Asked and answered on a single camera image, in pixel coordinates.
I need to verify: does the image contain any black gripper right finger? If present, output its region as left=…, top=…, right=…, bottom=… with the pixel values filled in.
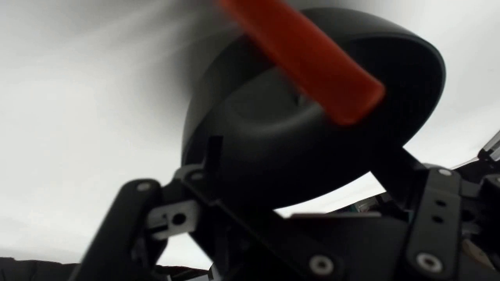
left=373, top=147, right=500, bottom=281

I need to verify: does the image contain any black bowl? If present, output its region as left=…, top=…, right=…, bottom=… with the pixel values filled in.
left=182, top=6, right=446, bottom=208

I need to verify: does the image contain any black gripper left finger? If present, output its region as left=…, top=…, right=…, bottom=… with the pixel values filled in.
left=69, top=136, right=346, bottom=281

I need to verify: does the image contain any orange rectangular object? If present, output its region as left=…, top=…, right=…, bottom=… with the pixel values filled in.
left=218, top=0, right=387, bottom=125

